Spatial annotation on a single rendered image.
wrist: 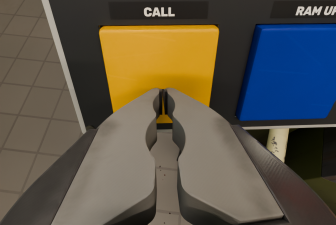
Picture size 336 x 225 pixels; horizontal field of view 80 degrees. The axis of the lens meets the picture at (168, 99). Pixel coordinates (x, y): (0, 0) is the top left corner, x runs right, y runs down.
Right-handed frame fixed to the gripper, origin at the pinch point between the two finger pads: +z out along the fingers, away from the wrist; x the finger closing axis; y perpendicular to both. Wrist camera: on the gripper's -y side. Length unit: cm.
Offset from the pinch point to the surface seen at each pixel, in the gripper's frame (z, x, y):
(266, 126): 3.0, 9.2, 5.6
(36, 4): 173, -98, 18
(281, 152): 22.7, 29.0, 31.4
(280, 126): 3.0, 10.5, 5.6
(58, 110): 91, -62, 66
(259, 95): 2.2, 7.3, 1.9
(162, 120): 2.2, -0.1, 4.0
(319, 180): 28, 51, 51
